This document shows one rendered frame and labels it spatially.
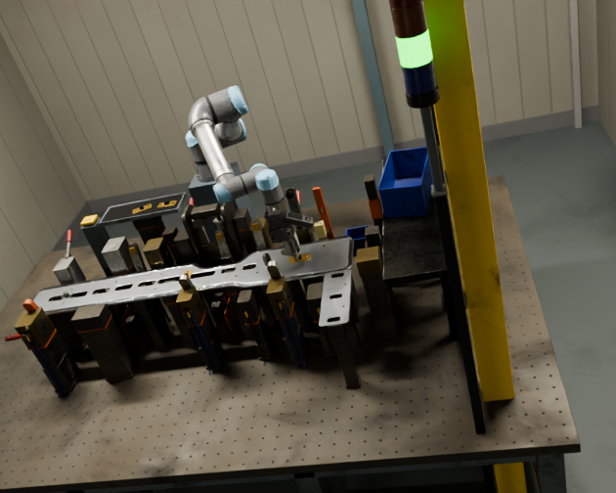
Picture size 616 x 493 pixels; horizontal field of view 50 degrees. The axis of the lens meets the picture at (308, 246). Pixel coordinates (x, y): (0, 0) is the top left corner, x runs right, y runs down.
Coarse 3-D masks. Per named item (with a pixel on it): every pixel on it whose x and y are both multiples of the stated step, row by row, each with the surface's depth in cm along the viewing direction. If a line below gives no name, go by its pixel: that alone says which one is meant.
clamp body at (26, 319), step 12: (24, 312) 259; (36, 312) 256; (24, 324) 251; (36, 324) 254; (48, 324) 261; (24, 336) 253; (36, 336) 253; (48, 336) 259; (36, 348) 257; (48, 348) 259; (60, 348) 266; (48, 360) 262; (60, 360) 265; (72, 360) 273; (48, 372) 265; (60, 372) 264; (72, 372) 272; (60, 384) 268; (72, 384) 270
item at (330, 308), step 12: (348, 276) 234; (324, 288) 232; (336, 288) 230; (348, 288) 228; (324, 300) 226; (336, 300) 224; (348, 300) 222; (324, 312) 220; (336, 312) 219; (348, 312) 217; (324, 324) 215; (336, 324) 214
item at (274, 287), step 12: (276, 288) 231; (276, 300) 231; (288, 300) 235; (276, 312) 234; (288, 312) 234; (288, 324) 238; (300, 324) 247; (288, 336) 242; (300, 336) 244; (288, 348) 245; (300, 348) 243; (300, 360) 247
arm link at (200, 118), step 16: (192, 112) 256; (208, 112) 255; (192, 128) 254; (208, 128) 252; (208, 144) 248; (208, 160) 246; (224, 160) 244; (224, 176) 240; (240, 176) 240; (224, 192) 237; (240, 192) 239
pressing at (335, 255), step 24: (336, 240) 255; (192, 264) 267; (240, 264) 258; (288, 264) 250; (312, 264) 245; (336, 264) 241; (48, 288) 282; (72, 288) 277; (96, 288) 272; (144, 288) 262; (168, 288) 258; (216, 288) 251; (48, 312) 266
